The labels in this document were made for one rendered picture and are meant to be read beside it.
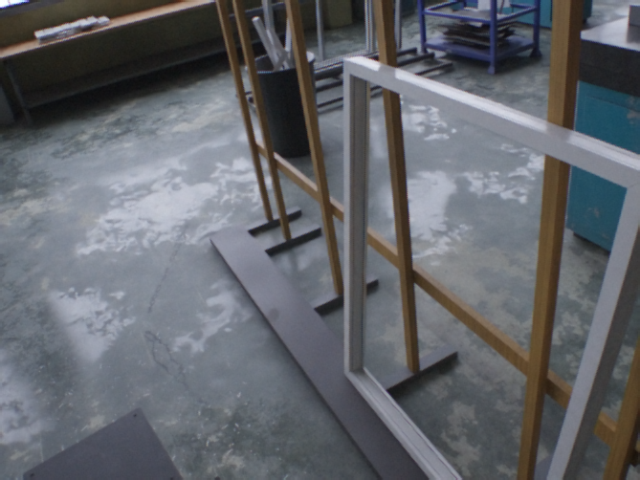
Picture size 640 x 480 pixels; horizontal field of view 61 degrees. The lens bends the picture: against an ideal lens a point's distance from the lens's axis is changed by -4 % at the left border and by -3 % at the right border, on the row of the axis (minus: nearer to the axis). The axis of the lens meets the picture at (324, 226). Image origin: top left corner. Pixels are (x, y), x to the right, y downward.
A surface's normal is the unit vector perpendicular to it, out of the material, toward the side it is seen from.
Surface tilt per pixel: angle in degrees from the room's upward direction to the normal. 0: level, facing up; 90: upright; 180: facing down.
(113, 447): 0
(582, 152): 82
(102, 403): 0
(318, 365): 0
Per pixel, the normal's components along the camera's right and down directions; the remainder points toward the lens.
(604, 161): -0.89, 0.24
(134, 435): -0.15, -0.84
